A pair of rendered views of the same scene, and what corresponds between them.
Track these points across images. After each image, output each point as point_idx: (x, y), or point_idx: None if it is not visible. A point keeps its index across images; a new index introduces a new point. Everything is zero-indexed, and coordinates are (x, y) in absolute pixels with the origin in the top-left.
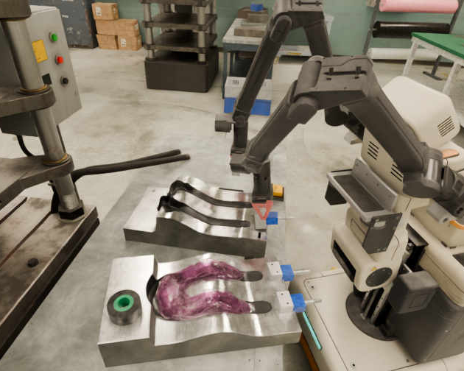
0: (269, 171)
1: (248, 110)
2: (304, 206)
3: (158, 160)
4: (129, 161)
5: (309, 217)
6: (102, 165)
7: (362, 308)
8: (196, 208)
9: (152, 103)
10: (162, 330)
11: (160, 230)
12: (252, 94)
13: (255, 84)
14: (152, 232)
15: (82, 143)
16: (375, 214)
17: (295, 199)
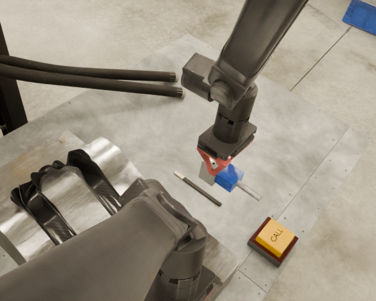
0: (193, 269)
1: (242, 81)
2: (375, 222)
3: (117, 85)
4: (72, 68)
5: (373, 244)
6: (23, 61)
7: None
8: (75, 224)
9: None
10: None
11: None
12: (252, 48)
13: (260, 24)
14: None
15: (136, 0)
16: None
17: (367, 204)
